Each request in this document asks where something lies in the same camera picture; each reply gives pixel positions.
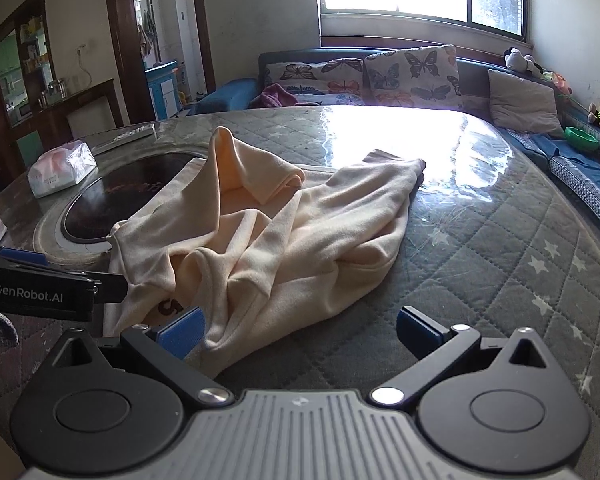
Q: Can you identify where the cream beige shirt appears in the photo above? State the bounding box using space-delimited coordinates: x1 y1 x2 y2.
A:
102 127 425 377

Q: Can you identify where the black round induction cooktop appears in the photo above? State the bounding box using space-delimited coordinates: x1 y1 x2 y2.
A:
59 152 206 245

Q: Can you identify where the grey quilted star tablecloth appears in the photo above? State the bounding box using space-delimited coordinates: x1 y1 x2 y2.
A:
0 104 600 461

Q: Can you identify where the pink white tissue pack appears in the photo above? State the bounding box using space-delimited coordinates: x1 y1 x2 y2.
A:
27 140 97 198

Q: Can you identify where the dark wooden cabinet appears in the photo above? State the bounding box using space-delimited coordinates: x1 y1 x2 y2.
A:
0 0 125 188

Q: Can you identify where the grey remote control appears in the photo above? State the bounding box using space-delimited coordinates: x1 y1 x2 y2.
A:
86 125 156 156

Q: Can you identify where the blue corner sofa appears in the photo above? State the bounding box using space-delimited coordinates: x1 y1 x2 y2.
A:
187 46 600 246

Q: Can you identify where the blue small cabinet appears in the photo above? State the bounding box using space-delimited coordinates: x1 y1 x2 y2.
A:
145 61 182 120

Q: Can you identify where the green plastic bowl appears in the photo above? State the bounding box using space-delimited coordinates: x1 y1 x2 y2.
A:
565 126 600 154

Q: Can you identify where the grey plain cushion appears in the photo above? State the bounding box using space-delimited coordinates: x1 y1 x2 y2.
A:
488 70 565 139

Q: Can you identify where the right butterfly print cushion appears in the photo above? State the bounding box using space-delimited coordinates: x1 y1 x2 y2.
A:
364 44 463 110

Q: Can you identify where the butterfly print cushion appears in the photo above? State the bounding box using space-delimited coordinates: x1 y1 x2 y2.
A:
263 58 365 105
364 44 463 110

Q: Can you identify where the magenta cloth on sofa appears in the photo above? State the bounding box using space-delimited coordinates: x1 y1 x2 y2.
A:
249 84 299 110

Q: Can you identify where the left butterfly print cushion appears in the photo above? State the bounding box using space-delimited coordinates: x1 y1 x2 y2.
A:
263 58 365 105

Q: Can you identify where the black white plush toy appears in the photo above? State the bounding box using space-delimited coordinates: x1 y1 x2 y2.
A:
504 48 543 78

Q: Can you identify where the dark wooden door frame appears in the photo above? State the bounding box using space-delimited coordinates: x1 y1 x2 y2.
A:
106 0 216 124

